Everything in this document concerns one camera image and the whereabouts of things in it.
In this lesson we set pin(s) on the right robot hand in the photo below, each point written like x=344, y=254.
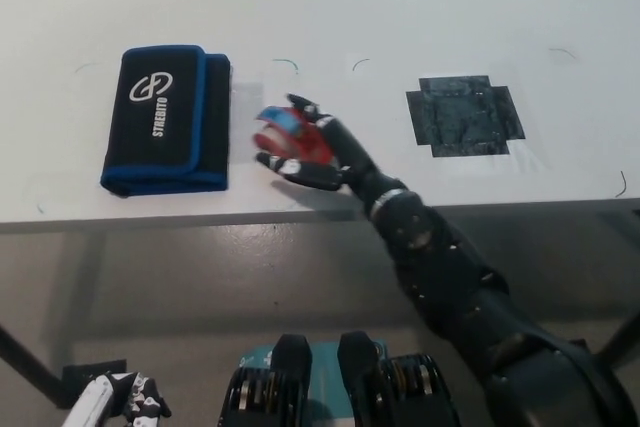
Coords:
x=350, y=152

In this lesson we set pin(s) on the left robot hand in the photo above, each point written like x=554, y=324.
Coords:
x=125, y=399

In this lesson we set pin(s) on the black table leg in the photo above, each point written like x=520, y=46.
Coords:
x=27, y=362
x=622, y=329

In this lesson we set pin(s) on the black floor foot plate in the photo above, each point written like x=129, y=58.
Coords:
x=92, y=377

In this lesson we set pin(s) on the black ribbed robot body block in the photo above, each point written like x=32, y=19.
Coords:
x=385, y=382
x=275, y=382

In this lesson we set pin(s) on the black tape patch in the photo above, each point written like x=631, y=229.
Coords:
x=462, y=119

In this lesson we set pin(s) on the red tape dispenser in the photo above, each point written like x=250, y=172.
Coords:
x=300, y=137

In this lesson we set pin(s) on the clear tape patch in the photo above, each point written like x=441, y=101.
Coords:
x=247, y=112

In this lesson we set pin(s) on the black blue-trimmed Strebito notebook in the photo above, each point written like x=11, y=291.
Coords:
x=160, y=122

